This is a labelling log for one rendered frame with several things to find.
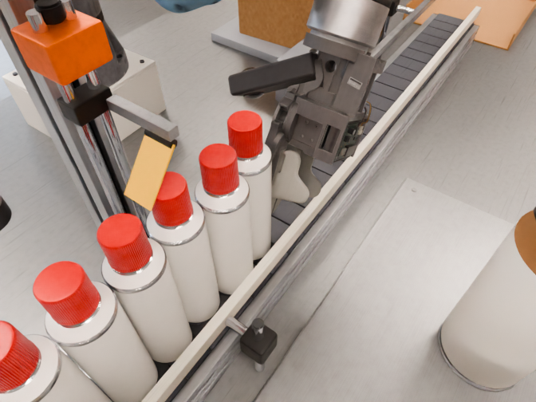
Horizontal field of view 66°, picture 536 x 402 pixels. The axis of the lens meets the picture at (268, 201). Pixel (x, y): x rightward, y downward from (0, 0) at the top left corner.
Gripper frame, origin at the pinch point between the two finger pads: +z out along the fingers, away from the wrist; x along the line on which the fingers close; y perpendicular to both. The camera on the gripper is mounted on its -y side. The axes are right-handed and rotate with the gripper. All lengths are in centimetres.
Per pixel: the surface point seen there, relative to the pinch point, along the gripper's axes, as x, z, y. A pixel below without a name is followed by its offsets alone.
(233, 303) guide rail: -10.2, 8.0, 4.4
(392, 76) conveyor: 40.4, -16.8, -1.4
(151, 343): -18.7, 10.3, 1.5
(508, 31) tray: 79, -34, 11
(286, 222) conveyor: 4.6, 3.6, 1.6
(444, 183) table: 28.8, -4.4, 16.4
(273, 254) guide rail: -3.5, 4.2, 4.3
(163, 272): -21.2, 0.0, 2.7
